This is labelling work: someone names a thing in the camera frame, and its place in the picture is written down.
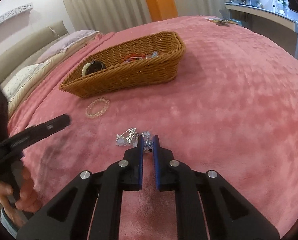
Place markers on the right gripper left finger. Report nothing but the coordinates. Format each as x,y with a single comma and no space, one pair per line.
89,207

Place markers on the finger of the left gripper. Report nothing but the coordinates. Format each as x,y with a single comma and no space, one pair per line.
46,129

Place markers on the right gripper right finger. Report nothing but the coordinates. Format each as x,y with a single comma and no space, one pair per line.
207,205

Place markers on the silver crystal jewelry pile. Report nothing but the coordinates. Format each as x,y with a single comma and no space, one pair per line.
130,138

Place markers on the black wristwatch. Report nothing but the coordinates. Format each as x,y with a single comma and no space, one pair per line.
92,67

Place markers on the blue crystal hair clip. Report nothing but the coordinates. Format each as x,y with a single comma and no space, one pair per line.
152,55

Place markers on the person's left hand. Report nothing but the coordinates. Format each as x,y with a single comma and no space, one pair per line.
28,201

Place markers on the floral white pillow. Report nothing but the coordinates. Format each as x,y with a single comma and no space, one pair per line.
16,82

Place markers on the beige quilt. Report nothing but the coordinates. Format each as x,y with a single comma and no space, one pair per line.
51,62

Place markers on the beige upholstered headboard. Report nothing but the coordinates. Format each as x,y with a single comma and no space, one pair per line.
30,48

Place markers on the lilac pillow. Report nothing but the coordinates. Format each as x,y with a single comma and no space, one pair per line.
61,46

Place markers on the pink bed blanket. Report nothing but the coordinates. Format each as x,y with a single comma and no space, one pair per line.
233,108

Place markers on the brown wicker basket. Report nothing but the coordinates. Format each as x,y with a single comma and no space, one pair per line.
127,67

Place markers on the grey curtains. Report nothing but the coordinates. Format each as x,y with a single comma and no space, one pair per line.
117,15

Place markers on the booklets on bed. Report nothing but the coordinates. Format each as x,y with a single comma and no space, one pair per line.
224,22

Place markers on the white desk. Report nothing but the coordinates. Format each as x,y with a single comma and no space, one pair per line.
290,21

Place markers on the white vase with plant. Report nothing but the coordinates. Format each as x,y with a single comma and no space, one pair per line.
281,7

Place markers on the white wall shelf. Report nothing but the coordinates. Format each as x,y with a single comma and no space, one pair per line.
15,12

